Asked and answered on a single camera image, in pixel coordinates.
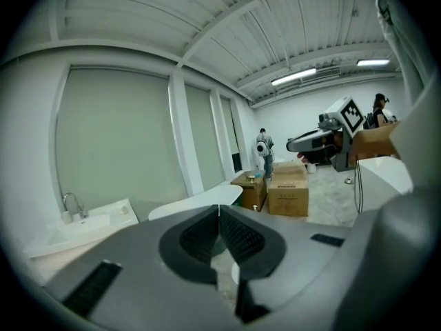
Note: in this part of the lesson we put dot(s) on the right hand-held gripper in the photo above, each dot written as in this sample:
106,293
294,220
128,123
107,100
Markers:
344,119

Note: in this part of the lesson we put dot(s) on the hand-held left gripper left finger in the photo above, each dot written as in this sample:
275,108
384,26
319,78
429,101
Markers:
193,253

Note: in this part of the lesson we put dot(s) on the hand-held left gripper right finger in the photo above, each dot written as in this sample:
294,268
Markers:
255,250

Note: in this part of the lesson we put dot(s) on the person's right forearm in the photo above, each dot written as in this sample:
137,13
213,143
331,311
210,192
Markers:
373,141

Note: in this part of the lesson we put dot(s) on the grey mottled floor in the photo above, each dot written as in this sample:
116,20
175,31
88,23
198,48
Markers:
327,198

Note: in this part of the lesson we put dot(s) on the white bathtub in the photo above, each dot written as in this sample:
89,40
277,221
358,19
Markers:
200,200

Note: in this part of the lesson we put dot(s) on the cardboard box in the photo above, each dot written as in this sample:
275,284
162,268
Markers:
251,191
289,168
288,195

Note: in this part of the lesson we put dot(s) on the white bucket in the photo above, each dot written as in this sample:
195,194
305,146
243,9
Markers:
312,168

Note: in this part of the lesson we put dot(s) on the ceiling tube light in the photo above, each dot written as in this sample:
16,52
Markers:
293,76
372,62

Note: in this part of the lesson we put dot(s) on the white glossy fixture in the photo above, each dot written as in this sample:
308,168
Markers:
382,178

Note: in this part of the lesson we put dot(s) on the white washbasin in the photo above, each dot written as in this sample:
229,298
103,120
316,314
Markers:
89,226

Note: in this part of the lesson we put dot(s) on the narrow grey roller blind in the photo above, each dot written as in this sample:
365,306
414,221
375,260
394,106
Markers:
230,126

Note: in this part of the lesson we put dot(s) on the medium grey roller blind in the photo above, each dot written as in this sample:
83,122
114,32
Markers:
206,136

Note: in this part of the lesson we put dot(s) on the chrome faucet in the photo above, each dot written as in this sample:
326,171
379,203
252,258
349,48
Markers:
77,203

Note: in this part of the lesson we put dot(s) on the large grey roller blind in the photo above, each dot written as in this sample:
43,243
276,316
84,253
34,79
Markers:
117,140

